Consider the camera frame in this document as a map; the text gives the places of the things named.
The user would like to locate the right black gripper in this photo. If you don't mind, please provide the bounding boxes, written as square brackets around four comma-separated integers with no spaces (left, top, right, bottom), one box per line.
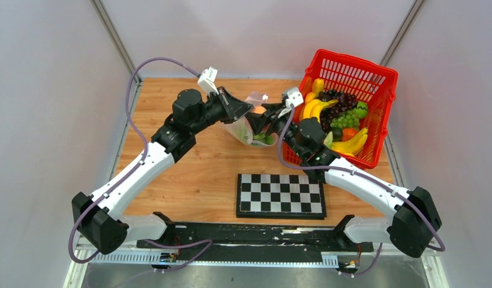
[248,103,305,157]

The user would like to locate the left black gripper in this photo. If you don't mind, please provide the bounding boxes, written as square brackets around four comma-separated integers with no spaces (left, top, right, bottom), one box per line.
[191,86,256,136]

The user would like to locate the orange peach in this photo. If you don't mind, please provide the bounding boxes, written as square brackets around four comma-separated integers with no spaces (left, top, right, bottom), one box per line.
[251,105,266,115]

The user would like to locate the green napa cabbage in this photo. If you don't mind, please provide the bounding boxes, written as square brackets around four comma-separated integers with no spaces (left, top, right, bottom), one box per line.
[234,119,276,147]

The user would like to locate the clear zip top bag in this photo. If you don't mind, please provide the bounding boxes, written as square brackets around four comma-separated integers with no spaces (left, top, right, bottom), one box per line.
[224,92,278,148]

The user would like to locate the green grapes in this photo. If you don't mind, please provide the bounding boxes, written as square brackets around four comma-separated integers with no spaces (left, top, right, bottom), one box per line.
[330,111,360,130]

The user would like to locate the red plastic basket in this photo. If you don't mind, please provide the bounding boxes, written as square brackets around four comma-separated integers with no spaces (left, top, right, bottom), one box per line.
[299,49,398,169]

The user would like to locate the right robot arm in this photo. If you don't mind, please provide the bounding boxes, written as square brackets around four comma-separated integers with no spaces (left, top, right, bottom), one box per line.
[246,104,446,258]

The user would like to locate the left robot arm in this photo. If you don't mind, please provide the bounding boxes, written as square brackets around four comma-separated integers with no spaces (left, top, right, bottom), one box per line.
[71,87,254,254]

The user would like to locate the yellow banana bunch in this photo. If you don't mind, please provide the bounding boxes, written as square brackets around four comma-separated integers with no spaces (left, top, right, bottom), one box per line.
[331,128,368,157]
[299,99,338,122]

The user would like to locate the yellow pear squash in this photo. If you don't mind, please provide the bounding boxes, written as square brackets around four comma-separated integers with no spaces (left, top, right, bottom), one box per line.
[304,78,325,104]

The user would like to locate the black white checkerboard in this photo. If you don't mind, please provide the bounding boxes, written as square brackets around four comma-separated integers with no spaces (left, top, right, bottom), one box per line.
[236,174,327,220]

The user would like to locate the dark purple grapes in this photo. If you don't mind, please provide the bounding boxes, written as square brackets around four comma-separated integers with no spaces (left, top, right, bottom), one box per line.
[318,90,358,133]

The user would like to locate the red orange fruit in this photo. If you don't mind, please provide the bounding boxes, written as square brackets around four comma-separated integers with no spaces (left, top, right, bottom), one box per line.
[341,128,359,142]

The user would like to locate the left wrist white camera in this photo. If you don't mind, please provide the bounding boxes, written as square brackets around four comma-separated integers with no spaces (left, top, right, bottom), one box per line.
[197,67,218,95]

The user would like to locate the wrist white camera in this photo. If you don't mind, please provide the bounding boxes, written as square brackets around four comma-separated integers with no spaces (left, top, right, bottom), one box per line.
[197,67,218,95]
[278,86,304,118]

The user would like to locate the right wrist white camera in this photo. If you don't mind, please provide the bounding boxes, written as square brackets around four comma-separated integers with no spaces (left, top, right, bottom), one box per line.
[278,86,304,118]

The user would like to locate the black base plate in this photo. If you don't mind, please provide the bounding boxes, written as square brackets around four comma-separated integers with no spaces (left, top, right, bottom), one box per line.
[159,222,374,263]

